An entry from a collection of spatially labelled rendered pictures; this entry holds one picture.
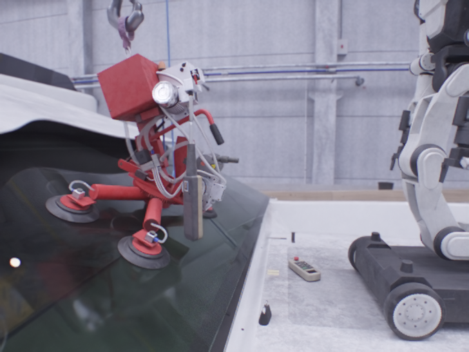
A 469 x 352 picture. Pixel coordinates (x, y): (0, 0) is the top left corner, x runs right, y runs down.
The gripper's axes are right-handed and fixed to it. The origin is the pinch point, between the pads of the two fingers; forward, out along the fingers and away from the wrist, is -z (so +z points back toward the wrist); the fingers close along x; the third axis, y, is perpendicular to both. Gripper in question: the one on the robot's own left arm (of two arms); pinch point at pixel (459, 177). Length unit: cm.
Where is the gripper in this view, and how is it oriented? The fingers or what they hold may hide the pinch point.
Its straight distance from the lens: 121.7
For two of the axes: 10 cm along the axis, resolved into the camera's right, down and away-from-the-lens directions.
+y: -1.3, 1.1, -9.8
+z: 2.0, -9.7, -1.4
